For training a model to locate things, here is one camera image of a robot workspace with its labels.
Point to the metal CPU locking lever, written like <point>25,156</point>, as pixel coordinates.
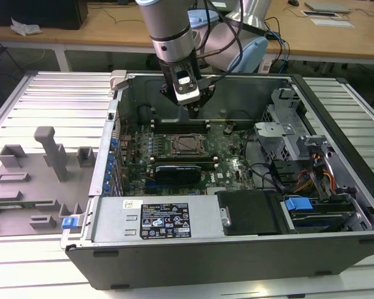
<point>187,134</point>
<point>190,154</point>

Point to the silver green CPU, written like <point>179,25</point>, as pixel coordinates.
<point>187,144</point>

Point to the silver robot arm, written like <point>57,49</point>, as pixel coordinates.
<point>168,28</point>

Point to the black RAM slot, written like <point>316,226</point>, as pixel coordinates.
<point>180,124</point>
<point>184,158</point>
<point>180,129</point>
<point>184,162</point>

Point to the CPU socket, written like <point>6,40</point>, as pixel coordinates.
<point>172,152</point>

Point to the blue expansion slot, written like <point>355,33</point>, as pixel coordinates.
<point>151,186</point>

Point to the black plastic bay cover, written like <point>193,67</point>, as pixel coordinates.
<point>249,211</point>

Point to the round coin battery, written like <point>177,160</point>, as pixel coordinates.
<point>228,127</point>

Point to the green motherboard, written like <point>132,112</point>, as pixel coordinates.
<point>224,155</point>

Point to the perforated metal drive cage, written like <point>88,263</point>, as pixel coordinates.
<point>277,134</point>

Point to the black graphics card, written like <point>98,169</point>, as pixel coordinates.
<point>177,176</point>

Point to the blue card retention clip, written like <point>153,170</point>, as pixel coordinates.
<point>110,168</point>
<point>108,178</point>
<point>112,160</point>
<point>106,187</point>
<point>114,143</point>

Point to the black computer mouse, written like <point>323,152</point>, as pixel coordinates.
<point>293,2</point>

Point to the large metal disk bay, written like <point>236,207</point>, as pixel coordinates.
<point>318,146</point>

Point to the wooden desk white legs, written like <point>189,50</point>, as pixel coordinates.
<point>96,31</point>
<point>330,40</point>

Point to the flat black white device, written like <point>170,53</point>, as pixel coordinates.
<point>319,13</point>

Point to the white paper sheet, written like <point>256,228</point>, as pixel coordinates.
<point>332,23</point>

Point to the silver laptop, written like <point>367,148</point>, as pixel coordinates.
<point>327,7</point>

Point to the hard disk in blue carrier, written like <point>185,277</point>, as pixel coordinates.
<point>297,205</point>

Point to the silver power supply unit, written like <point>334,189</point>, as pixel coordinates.
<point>112,218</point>

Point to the black grey PC case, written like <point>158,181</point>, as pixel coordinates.
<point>205,264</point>

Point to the black computer box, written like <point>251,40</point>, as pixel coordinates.
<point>34,12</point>

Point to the crumpled white paper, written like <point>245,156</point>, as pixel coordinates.
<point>26,27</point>

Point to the blue case latch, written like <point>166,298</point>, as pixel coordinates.
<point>68,223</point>

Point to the grey parts rack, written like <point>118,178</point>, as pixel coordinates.
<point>34,193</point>

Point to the green RAM stick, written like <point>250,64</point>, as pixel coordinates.
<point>15,205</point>

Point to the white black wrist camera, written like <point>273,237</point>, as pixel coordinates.
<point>186,88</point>

